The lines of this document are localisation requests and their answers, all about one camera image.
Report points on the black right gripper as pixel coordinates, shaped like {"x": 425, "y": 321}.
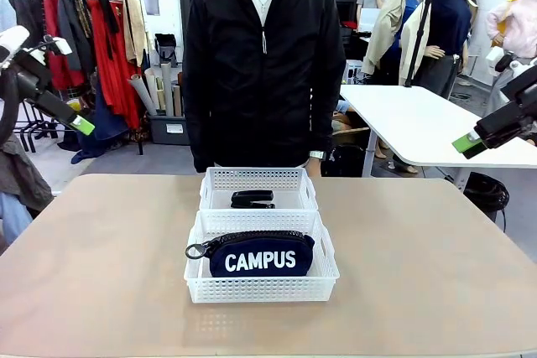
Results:
{"x": 522, "y": 106}

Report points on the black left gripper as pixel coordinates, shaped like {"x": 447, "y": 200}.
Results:
{"x": 33, "y": 75}

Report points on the black stapler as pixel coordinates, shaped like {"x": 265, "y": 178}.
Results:
{"x": 251, "y": 198}

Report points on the navy CAMPUS zipper pouch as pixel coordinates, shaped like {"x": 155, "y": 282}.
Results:
{"x": 218, "y": 268}

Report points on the person's left forearm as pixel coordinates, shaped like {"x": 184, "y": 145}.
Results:
{"x": 327, "y": 123}

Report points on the person's right forearm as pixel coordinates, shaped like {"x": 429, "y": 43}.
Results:
{"x": 200, "y": 131}

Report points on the person's left hand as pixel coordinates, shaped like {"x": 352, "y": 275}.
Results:
{"x": 315, "y": 167}

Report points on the yellow garment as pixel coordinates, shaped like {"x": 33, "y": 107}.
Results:
{"x": 73, "y": 104}

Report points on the blue garment heap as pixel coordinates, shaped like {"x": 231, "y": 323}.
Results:
{"x": 90, "y": 146}

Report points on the red hanging coat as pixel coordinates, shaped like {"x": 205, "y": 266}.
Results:
{"x": 63, "y": 73}

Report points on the white background table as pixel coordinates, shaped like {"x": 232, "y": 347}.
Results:
{"x": 411, "y": 123}

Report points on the red hanging dress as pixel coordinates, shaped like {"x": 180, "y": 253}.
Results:
{"x": 113, "y": 73}

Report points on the brown jacket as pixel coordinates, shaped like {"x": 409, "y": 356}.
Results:
{"x": 21, "y": 169}

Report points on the grey slanted paper roll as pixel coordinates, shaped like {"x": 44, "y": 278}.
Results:
{"x": 142, "y": 96}

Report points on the charcoal hanging jacket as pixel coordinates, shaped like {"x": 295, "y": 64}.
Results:
{"x": 73, "y": 27}

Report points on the white paper roll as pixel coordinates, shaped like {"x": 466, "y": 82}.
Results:
{"x": 153, "y": 85}

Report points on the grey storage bin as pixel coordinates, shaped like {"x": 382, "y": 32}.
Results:
{"x": 168, "y": 129}

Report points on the dark grey hanging jacket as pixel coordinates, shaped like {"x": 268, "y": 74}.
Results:
{"x": 31, "y": 14}

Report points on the black hanging scarf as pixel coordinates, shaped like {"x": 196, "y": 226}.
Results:
{"x": 110, "y": 18}

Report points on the tall grey paper roll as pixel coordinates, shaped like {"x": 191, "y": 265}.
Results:
{"x": 166, "y": 81}

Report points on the beige hanging garment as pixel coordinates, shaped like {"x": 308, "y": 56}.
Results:
{"x": 136, "y": 31}

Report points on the light blue jeans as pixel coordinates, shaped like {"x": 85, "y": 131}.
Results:
{"x": 12, "y": 219}

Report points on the light blue hanging garment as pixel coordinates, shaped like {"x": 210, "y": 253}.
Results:
{"x": 6, "y": 10}

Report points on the black chair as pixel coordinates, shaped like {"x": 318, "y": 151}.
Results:
{"x": 165, "y": 50}

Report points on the mannequin in navy top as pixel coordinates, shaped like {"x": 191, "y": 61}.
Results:
{"x": 451, "y": 22}

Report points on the mannequin in pink hoodie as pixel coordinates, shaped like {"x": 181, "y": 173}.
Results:
{"x": 518, "y": 27}

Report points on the mannequin in beige trench coat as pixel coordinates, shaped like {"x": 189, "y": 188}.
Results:
{"x": 388, "y": 31}

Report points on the wrist watch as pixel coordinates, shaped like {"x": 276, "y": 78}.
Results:
{"x": 317, "y": 155}

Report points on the white laptop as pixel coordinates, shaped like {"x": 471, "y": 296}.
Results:
{"x": 370, "y": 18}

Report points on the person in black jacket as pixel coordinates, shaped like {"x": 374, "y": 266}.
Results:
{"x": 260, "y": 94}

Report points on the white perforated plastic basket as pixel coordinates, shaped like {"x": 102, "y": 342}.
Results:
{"x": 260, "y": 291}
{"x": 258, "y": 180}

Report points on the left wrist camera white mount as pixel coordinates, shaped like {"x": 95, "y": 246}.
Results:
{"x": 56, "y": 45}

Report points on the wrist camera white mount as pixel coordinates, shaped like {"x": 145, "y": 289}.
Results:
{"x": 501, "y": 60}
{"x": 56, "y": 45}

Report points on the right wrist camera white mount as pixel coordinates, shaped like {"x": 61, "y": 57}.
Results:
{"x": 501, "y": 60}

